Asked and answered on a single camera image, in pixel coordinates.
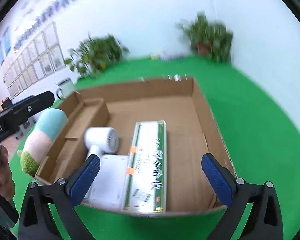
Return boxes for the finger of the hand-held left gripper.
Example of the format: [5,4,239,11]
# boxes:
[2,91,54,133]

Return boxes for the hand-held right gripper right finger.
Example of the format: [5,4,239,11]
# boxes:
[201,153,283,240]

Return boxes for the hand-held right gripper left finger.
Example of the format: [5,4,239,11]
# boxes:
[17,153,101,240]

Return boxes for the white plastic case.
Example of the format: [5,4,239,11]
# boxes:
[84,154,130,210]

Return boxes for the pastel plush toy green hair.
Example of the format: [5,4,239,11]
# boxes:
[17,108,69,177]

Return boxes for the white hair dryer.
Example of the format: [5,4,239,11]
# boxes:
[84,127,119,164]

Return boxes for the large shallow cardboard tray box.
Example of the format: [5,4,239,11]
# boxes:
[34,76,237,217]

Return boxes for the long brown cardboard box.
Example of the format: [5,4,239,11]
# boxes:
[35,90,111,183]

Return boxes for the green and white box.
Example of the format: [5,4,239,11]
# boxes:
[121,120,168,214]

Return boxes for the person's left hand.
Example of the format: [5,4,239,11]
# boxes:
[0,145,15,202]

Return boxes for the white enamel mug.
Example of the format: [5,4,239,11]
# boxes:
[55,78,74,100]

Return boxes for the green tablecloth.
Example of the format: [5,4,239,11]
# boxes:
[9,55,300,240]

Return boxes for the bushy green pothos plant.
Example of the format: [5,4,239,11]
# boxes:
[64,34,130,79]

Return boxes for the blue patterned packet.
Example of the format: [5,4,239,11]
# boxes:
[160,52,188,62]

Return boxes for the pothos plant terracotta pot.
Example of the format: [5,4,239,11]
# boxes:
[176,11,234,64]

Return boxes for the wall of framed documents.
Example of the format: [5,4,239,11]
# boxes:
[0,21,65,100]

